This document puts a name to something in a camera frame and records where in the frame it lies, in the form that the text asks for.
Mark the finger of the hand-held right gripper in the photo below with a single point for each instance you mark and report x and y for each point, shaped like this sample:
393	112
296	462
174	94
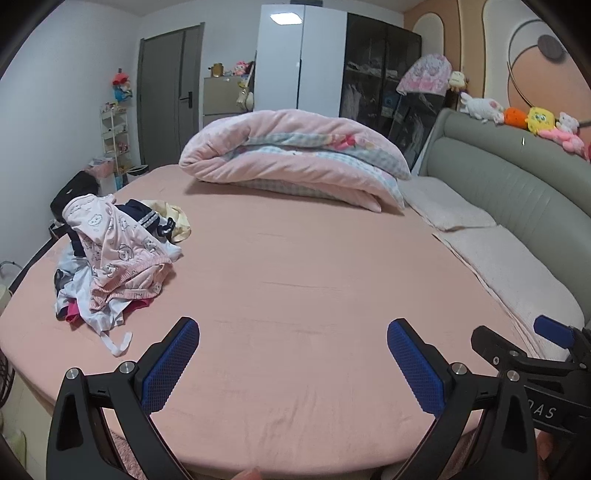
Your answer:
489	344
551	328

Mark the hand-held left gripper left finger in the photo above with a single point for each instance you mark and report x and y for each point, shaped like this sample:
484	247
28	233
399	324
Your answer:
173	362

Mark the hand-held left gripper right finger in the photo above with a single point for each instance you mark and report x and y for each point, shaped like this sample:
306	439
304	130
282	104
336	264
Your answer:
415	369

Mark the pink cartoon print pants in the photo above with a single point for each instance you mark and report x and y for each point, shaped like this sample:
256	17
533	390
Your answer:
115	240

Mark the person's left hand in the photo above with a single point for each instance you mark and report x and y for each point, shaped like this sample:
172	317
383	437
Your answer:
249	474

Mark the cream pillow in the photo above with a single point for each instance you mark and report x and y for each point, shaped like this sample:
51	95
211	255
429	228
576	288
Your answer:
508	277

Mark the magenta garment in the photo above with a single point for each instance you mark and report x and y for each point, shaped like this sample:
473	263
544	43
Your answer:
74	317

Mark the yellow garment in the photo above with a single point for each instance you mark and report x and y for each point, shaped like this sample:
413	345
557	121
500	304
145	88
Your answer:
180	224

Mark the grey green padded headboard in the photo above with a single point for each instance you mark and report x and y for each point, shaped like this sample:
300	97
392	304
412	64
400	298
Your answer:
508	175

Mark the black bag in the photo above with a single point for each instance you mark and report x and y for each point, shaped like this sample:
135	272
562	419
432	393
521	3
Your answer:
74	189

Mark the white cat plush toy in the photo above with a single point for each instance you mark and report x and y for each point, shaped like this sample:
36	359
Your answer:
568	122

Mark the yellow plush toy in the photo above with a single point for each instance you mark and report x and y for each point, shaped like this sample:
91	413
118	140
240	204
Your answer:
541	120

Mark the orange carrot plush toy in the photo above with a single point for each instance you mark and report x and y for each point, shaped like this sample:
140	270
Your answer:
515	117

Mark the white shelf rack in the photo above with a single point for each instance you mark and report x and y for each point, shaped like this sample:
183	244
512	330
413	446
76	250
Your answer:
114	138

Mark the white rabbit plush toy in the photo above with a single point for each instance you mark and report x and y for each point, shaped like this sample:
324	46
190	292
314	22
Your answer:
480	107

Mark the folded pink quilt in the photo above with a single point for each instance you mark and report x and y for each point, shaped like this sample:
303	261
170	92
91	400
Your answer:
286	138

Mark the beige plush toy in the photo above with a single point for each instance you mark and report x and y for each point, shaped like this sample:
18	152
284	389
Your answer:
457	81

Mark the beige cabinet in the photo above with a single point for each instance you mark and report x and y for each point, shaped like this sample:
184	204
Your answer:
219	99

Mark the grey door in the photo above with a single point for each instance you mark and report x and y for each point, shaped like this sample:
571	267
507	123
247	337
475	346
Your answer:
161	92

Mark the pink printed cloth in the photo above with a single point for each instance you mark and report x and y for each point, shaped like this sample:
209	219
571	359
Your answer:
425	74

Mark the red and blue plush toy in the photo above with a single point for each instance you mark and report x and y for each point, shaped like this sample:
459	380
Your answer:
122	85

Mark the pink doll plush toy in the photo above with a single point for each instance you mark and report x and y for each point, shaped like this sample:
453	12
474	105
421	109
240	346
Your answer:
241	68

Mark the white wardrobe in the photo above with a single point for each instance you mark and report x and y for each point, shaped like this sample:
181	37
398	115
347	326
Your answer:
300	69

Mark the black glass wardrobe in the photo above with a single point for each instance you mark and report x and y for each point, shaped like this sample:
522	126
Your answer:
369	46

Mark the round grey wall disc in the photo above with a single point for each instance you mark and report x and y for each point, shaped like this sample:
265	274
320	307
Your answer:
551	47

